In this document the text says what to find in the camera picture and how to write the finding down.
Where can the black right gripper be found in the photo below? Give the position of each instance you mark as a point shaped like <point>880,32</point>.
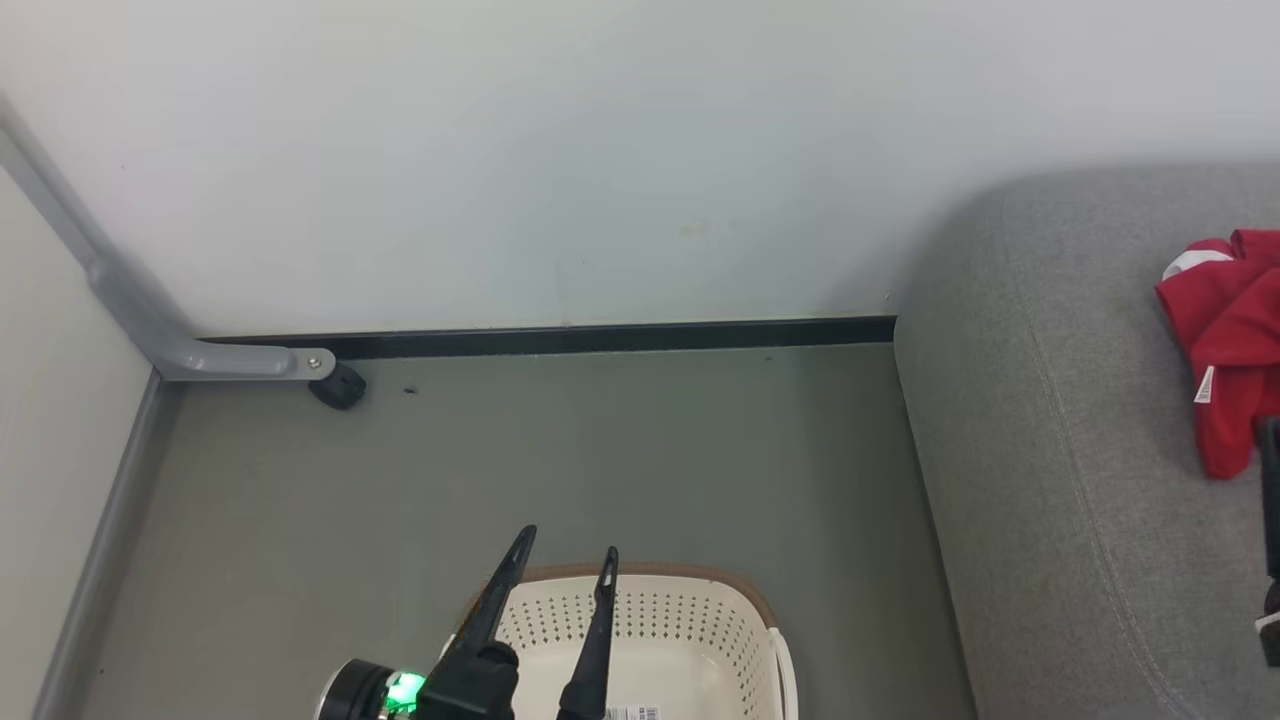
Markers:
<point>1270,645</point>

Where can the white barcode sticker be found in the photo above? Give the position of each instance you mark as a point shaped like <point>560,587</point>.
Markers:
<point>632,713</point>

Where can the cream perforated laundry basket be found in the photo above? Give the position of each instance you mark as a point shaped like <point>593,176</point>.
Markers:
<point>680,620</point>

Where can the grey fabric sofa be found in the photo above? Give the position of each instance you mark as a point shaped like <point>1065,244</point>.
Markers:
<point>1050,450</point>

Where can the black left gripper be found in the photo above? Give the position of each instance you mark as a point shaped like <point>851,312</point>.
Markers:
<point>470,685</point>

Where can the black baseboard strip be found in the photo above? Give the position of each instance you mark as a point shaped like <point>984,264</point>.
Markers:
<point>600,338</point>

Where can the grey metal frame leg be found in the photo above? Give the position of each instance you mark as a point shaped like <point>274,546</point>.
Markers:
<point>140,310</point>

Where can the black rubber foot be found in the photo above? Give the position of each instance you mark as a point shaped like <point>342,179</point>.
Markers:
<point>338,388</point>

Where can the grey baseboard strip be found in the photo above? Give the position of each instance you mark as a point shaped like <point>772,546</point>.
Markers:
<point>100,550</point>

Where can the red jersey clothing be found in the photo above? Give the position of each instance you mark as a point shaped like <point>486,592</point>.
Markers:
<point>1235,330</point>

